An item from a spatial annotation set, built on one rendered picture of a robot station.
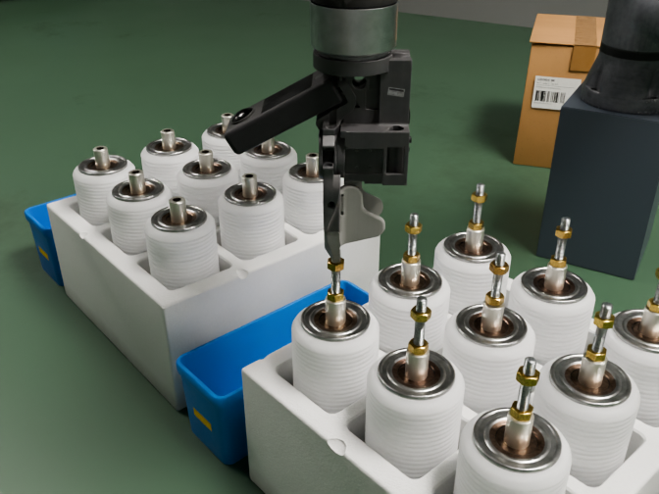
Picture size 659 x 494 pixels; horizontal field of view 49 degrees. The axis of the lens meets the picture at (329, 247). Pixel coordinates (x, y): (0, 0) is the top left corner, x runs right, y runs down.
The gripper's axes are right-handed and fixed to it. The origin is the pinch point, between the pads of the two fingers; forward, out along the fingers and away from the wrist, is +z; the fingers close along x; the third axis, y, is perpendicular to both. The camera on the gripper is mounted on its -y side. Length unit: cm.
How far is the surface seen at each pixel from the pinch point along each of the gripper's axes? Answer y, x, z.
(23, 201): -69, 78, 34
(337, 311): 0.9, -1.1, 7.2
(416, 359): 8.4, -9.7, 6.5
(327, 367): -0.2, -4.7, 11.8
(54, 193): -64, 82, 34
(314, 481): -1.5, -9.1, 24.0
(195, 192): -21.1, 35.2, 11.1
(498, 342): 17.5, -3.9, 9.0
